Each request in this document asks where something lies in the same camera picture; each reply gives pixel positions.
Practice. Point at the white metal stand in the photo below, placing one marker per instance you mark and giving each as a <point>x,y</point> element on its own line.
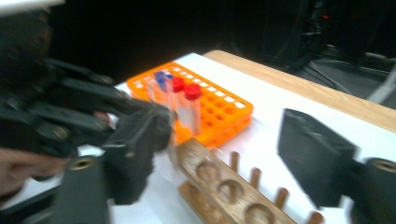
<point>384,88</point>

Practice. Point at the orange plastic test tube rack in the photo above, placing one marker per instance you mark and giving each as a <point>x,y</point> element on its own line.
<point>224,115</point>

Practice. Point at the dark equipment rack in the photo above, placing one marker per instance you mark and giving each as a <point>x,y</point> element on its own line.
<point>305,31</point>

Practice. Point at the white board sheet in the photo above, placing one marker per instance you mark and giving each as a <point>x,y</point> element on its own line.
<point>274,96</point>

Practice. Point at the blue capped test tube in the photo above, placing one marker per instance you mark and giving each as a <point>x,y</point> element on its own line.
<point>169,76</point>
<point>159,77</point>

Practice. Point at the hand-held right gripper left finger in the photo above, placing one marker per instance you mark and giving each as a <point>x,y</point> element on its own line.
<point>134,155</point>

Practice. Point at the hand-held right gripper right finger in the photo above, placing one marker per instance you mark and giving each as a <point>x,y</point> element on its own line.
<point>314,155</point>

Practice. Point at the wooden test tube rack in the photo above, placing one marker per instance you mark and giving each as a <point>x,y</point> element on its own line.
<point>224,186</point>

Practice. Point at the red capped test tube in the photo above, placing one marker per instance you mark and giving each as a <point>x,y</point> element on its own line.
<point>192,92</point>
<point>178,84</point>

